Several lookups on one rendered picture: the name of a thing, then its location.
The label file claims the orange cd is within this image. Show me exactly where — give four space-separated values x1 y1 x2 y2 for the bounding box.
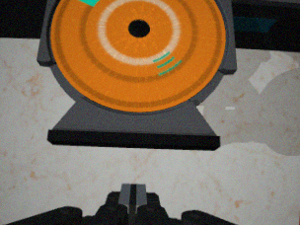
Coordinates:
50 0 226 113

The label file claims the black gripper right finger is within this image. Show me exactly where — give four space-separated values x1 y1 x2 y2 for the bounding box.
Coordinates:
132 184 237 225

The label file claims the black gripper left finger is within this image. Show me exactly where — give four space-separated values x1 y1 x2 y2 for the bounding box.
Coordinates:
5 184 134 225

